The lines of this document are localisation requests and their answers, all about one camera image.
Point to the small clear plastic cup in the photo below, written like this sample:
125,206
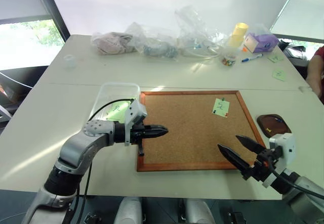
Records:
69,61

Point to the person in red shirt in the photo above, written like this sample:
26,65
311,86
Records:
316,69

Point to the green loose paper note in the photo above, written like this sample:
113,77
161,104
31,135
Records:
279,74

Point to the yellow stacked cups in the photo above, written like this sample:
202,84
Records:
238,35

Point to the brown wooden tray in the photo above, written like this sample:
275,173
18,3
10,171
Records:
274,126

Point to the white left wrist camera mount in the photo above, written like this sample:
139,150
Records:
135,112

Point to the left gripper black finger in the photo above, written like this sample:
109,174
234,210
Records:
159,134
159,128

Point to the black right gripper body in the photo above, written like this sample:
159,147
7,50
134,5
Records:
262,167

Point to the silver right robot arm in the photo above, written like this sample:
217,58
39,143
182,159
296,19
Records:
303,193

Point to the cork board with wooden frame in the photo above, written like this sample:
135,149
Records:
192,133

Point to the plastic bag with grey items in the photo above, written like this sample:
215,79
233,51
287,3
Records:
157,48

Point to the plastic bag with pink cloth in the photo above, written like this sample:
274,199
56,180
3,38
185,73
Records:
111,43

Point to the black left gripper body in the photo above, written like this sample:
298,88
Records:
138,133

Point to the clear plastic container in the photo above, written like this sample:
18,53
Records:
111,92

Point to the purple tissue box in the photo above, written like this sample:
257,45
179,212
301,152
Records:
262,43

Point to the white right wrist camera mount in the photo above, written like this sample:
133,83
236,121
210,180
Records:
284,148

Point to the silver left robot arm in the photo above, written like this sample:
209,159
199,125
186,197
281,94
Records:
76,148

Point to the large clear plastic bag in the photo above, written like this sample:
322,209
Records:
197,37

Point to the silver rounded robot leg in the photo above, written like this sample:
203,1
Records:
129,211
200,212

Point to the bag of coloured pushpins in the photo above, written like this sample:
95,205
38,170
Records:
229,59

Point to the blue marker pen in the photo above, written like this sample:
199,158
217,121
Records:
251,58

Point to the green sticky note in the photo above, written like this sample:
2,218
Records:
220,107

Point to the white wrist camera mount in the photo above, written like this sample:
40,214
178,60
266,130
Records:
284,148
135,112

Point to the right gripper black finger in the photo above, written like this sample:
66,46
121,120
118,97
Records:
250,143
234,158

